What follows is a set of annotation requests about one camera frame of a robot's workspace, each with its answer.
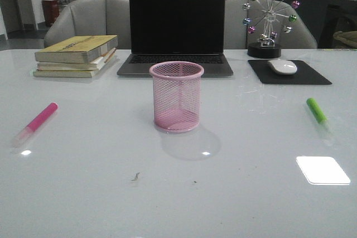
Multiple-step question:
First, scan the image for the pink mesh pen holder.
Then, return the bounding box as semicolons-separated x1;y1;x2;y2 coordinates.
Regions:
149;61;204;133

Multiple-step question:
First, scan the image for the bottom pale book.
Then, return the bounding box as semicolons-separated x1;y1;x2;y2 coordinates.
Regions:
32;55;117;78

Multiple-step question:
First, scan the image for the left grey armchair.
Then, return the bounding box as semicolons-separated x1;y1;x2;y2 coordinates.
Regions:
44;0;131;49

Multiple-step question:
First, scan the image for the right grey armchair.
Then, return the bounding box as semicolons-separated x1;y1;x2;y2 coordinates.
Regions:
224;0;317;49

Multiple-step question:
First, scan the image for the green highlighter pen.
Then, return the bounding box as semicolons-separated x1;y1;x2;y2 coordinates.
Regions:
306;98;331;133

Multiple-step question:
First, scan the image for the top yellow book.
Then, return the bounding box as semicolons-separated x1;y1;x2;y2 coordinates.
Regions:
35;35;118;64

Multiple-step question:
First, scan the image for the grey open laptop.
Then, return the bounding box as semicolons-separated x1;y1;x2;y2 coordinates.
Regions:
117;0;233;77

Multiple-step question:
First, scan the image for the black mouse pad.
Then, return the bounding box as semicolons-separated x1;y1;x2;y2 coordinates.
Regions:
248;59;333;85

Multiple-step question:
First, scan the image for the middle white book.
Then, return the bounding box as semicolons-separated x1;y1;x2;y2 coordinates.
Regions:
37;48;116;71

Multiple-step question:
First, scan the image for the grey armchair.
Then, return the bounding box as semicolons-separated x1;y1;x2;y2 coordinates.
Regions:
224;0;317;49
44;0;131;49

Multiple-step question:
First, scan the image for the pink highlighter pen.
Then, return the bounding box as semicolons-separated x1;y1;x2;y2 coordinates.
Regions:
12;103;58;148

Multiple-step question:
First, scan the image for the ferris wheel desk toy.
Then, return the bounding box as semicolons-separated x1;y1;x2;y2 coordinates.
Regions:
242;0;297;59

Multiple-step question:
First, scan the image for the white computer mouse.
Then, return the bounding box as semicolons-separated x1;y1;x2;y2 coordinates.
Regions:
267;59;297;75

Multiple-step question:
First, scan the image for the red trash bin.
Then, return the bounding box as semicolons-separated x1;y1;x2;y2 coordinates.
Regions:
42;0;59;27

